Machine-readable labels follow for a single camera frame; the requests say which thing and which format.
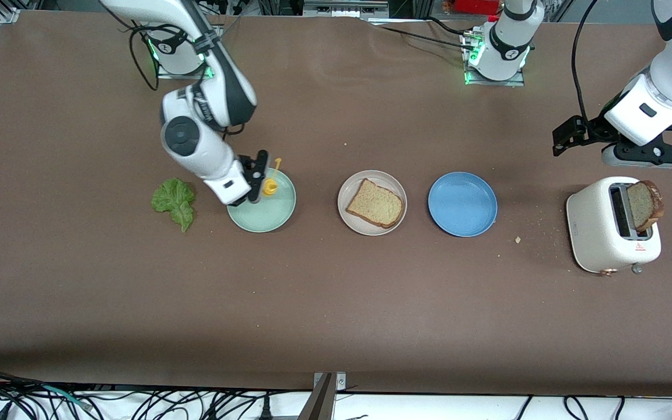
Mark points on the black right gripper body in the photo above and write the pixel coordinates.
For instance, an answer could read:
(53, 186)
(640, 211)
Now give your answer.
(250, 167)

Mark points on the yellow mustard squeeze bottle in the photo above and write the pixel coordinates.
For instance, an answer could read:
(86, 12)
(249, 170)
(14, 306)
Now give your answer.
(270, 188)

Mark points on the brown bread slice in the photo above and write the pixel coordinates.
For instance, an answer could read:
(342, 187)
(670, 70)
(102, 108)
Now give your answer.
(640, 207)
(371, 204)

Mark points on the green lettuce leaf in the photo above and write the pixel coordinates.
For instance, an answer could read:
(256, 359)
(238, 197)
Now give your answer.
(170, 198)

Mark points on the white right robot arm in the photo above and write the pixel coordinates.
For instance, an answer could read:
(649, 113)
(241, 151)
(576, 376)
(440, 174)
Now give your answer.
(196, 151)

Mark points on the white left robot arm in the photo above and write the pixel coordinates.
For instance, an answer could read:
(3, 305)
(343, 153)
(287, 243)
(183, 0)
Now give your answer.
(662, 87)

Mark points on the mint green plate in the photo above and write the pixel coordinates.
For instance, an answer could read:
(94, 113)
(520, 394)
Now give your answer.
(272, 213)

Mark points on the beige plate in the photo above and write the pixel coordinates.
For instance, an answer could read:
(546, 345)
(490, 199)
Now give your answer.
(371, 231)

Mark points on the blue plate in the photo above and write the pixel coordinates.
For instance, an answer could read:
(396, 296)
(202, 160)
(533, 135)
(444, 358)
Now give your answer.
(462, 204)

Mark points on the white two-slot toaster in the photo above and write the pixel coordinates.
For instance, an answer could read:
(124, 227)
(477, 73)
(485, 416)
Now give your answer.
(592, 233)

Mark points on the red box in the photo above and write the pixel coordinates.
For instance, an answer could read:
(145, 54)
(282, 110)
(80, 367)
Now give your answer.
(476, 6)

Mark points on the grey metal box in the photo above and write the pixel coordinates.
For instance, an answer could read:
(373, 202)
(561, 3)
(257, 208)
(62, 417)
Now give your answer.
(342, 9)

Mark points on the black floor plug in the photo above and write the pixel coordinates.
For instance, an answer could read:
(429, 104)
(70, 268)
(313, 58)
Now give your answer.
(266, 408)

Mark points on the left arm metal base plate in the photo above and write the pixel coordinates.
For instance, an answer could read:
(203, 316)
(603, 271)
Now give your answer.
(517, 80)

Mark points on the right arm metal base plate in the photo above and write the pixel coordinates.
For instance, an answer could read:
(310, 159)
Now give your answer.
(164, 74)

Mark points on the grey metal table bracket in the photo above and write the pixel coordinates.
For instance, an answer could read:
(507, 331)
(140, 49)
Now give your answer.
(321, 402)

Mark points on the aluminium frame profile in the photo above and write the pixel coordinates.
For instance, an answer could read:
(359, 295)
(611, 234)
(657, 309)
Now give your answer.
(9, 14)

